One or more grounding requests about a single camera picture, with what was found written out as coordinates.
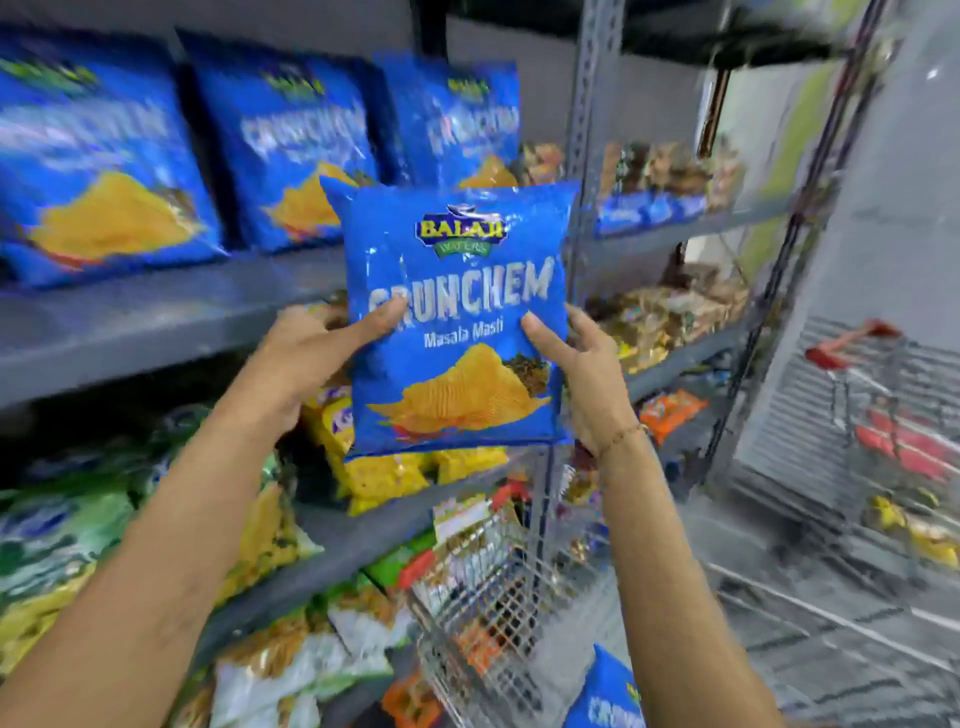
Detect person's left hand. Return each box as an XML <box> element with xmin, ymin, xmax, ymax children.
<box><xmin>225</xmin><ymin>296</ymin><xmax>410</xmax><ymax>445</ymax></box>

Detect person's right hand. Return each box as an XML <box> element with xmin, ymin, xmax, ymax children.
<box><xmin>520</xmin><ymin>303</ymin><xmax>648</xmax><ymax>456</ymax></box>

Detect blue chip packet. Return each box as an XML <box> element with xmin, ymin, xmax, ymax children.
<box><xmin>178</xmin><ymin>31</ymin><xmax>381</xmax><ymax>254</ymax></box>
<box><xmin>0</xmin><ymin>28</ymin><xmax>228</xmax><ymax>291</ymax></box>
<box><xmin>373</xmin><ymin>51</ymin><xmax>524</xmax><ymax>190</ymax></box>
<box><xmin>321</xmin><ymin>176</ymin><xmax>581</xmax><ymax>459</ymax></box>
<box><xmin>562</xmin><ymin>643</ymin><xmax>648</xmax><ymax>728</ymax></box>

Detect person's left forearm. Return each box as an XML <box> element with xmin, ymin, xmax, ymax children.
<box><xmin>0</xmin><ymin>393</ymin><xmax>301</xmax><ymax>728</ymax></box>

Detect person's right forearm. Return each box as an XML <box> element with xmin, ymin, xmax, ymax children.
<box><xmin>596</xmin><ymin>427</ymin><xmax>790</xmax><ymax>728</ymax></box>

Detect pile of brown snack packets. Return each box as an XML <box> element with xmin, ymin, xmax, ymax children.
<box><xmin>585</xmin><ymin>262</ymin><xmax>753</xmax><ymax>376</ymax></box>

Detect yellow snack packet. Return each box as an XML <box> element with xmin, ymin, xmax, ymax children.
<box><xmin>431</xmin><ymin>446</ymin><xmax>513</xmax><ymax>486</ymax></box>
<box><xmin>303</xmin><ymin>384</ymin><xmax>435</xmax><ymax>519</ymax></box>

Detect dark metal shelf rack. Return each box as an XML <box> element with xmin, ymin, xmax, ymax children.
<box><xmin>562</xmin><ymin>0</ymin><xmax>901</xmax><ymax>485</ymax></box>

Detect row of mixed snack packets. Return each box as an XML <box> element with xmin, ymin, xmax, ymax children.
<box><xmin>517</xmin><ymin>137</ymin><xmax>748</xmax><ymax>239</ymax></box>

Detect white snack packet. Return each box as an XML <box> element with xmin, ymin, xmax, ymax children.
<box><xmin>431</xmin><ymin>491</ymin><xmax>526</xmax><ymax>549</ymax></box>

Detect gray metal shelf rack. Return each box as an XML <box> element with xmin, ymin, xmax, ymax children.
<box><xmin>0</xmin><ymin>0</ymin><xmax>627</xmax><ymax>728</ymax></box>

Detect pile of white green packets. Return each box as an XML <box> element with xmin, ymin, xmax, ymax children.
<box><xmin>168</xmin><ymin>573</ymin><xmax>421</xmax><ymax>728</ymax></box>

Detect pile of green snack packets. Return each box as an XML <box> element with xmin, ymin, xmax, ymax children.
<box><xmin>0</xmin><ymin>405</ymin><xmax>325</xmax><ymax>676</ymax></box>

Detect small orange snack packet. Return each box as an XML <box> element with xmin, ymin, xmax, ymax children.
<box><xmin>381</xmin><ymin>669</ymin><xmax>445</xmax><ymax>728</ymax></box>

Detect yellow packets in cart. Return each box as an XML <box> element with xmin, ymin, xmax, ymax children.
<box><xmin>864</xmin><ymin>493</ymin><xmax>960</xmax><ymax>569</ymax></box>

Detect thin beaded wrist bracelet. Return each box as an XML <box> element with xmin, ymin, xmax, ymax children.
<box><xmin>596</xmin><ymin>423</ymin><xmax>648</xmax><ymax>459</ymax></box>

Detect wire shopping cart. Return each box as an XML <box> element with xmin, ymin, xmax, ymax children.
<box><xmin>397</xmin><ymin>450</ymin><xmax>625</xmax><ymax>728</ymax></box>

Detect red handled shopping cart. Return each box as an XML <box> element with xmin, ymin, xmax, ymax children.
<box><xmin>776</xmin><ymin>318</ymin><xmax>960</xmax><ymax>590</ymax></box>

